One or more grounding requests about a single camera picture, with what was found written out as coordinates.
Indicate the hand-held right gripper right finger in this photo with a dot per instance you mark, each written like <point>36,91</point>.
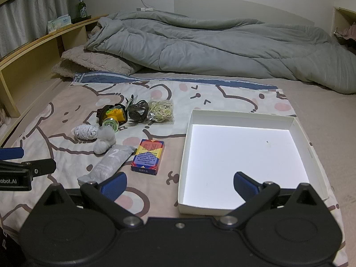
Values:
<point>246,185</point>

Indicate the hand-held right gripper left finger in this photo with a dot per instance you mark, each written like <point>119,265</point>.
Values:
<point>114,185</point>

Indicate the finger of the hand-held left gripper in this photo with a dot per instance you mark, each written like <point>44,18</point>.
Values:
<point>11,153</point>
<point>41,167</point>

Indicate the grey soft packet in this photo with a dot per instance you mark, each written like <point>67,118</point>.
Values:
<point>111,158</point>

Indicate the white cardboard box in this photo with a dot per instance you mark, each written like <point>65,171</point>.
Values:
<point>244,150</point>

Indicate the colourful card box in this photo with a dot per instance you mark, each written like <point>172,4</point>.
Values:
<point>147,155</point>

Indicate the grey sock roll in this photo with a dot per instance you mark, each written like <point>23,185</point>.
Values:
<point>105,139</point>

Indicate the white patterned sock roll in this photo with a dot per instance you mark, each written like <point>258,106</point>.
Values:
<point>83,132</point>

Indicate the yellow headlamp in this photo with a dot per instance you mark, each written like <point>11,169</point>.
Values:
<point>115,114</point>

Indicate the green plastic clip tool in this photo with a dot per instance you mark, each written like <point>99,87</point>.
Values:
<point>130,101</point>

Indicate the bag of rubber bands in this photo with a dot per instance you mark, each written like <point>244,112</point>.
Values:
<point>161,111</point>

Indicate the printed bear blanket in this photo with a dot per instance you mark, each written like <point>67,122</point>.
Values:
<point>222,94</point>

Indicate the beige bed sheet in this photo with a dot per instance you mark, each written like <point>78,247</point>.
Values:
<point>319,122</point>

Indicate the wooden headboard shelf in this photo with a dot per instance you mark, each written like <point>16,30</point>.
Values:
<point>27,44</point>

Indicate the beige fluffy pillow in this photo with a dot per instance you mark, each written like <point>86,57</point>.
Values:
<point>91,61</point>

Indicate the grey curtain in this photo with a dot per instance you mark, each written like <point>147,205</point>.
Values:
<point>16,19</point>

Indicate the tissue pack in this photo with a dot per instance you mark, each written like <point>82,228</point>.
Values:
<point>58,22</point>

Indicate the beige plush toy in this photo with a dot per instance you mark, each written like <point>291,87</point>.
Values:
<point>93,33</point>

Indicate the grey duvet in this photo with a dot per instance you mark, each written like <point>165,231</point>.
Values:
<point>208,41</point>

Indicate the green glass bottle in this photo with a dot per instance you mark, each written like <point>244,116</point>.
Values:
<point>81,9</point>

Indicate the pink clothes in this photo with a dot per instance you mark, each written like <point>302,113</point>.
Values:
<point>347,32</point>

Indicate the wooden side shelf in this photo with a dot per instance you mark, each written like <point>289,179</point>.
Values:
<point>340,14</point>

